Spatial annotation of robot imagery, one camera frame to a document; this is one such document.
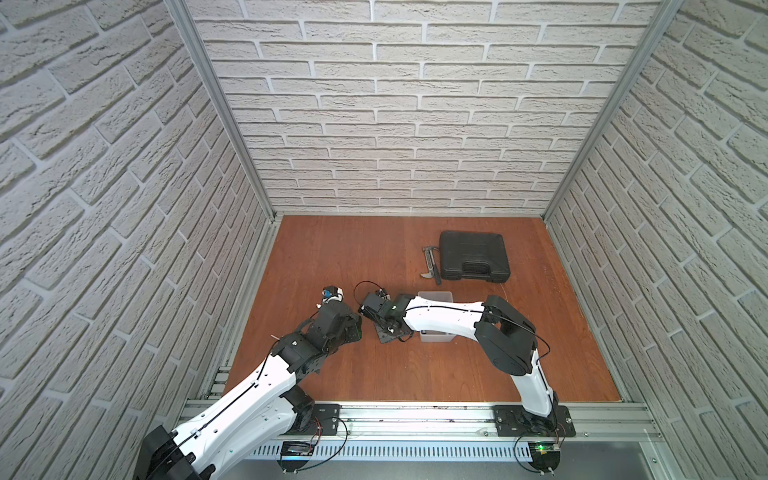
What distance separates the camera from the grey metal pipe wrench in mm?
1027

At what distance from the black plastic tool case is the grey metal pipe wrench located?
22mm

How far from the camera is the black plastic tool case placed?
993 mm

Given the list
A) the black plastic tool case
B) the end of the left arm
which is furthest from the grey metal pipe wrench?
the end of the left arm

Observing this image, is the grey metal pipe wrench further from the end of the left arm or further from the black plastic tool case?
the end of the left arm
